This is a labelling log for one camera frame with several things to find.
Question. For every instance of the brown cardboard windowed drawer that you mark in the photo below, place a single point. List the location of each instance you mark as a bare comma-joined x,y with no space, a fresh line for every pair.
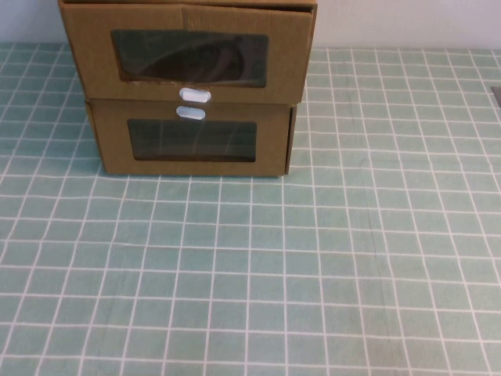
90,58
109,137

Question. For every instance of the dark grey flat object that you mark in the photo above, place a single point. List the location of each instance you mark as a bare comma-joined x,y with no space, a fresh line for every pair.
497,96

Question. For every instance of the green white checked tablecloth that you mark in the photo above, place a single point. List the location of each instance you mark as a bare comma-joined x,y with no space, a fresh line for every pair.
274,274

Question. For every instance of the brown cardboard box sleeve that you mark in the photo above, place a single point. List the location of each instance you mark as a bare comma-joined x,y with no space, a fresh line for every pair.
274,2

